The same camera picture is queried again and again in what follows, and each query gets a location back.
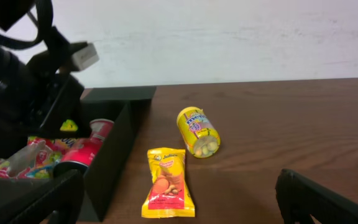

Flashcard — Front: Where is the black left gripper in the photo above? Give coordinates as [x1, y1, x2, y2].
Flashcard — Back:
[0, 42, 91, 158]

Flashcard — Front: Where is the red potato chips can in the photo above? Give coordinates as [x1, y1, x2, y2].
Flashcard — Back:
[53, 119, 114, 177]

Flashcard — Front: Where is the yellow Mentos candy bottle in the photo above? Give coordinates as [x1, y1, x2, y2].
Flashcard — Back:
[177, 106, 221, 159]

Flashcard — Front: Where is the Haribo worms candy bag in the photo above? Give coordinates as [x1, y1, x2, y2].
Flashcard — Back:
[0, 136, 77, 179]

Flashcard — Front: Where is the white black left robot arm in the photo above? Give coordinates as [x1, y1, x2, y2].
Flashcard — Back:
[0, 1, 97, 158]

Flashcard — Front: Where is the black open gift box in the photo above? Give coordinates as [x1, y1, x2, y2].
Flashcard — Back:
[77, 86, 156, 222]

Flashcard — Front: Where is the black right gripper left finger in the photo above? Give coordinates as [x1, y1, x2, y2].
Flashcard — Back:
[0, 170, 84, 223]

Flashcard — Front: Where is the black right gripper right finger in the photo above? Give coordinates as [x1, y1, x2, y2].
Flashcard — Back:
[275, 169, 358, 224]

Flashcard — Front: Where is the yellow Julies biscuit packet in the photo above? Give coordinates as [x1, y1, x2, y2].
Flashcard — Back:
[141, 147, 196, 218]

